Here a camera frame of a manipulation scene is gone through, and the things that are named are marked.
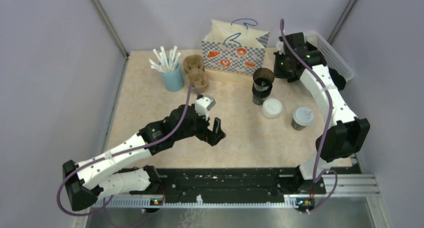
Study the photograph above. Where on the white wrapped straws bundle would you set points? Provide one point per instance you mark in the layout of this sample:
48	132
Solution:
167	62

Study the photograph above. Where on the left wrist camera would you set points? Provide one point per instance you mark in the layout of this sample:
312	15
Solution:
203	105

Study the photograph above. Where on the stack of black cups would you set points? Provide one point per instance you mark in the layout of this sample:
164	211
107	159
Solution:
258	97

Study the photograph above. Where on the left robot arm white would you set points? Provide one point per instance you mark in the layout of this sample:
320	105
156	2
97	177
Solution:
106	175

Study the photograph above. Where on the checkered paper takeout bag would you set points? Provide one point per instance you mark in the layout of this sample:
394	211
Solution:
235	46

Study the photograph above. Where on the cardboard cup carrier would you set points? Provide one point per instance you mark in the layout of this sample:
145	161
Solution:
195	73

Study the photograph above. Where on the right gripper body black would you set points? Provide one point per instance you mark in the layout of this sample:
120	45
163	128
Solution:
281	69

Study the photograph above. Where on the black coffee cup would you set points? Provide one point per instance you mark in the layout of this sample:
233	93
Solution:
297	125
263	78

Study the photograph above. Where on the stack of white lids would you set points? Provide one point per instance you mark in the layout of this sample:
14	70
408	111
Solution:
272	108

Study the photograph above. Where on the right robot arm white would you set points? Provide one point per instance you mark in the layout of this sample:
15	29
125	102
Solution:
344	132

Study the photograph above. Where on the black cloth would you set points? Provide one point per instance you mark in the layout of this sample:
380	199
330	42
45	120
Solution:
339	81

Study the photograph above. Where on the blue straw holder cup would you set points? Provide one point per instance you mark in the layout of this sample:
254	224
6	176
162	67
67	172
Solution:
173	81

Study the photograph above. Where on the white plastic basket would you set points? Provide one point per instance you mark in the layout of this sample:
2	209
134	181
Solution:
331	54

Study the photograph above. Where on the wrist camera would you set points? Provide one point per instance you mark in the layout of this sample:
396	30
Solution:
203	105
280	47

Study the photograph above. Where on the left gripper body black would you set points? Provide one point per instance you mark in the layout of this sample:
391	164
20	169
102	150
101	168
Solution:
199	128

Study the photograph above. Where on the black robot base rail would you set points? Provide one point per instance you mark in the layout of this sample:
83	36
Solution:
244	186

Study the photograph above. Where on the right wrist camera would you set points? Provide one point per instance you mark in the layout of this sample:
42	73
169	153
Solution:
280	47

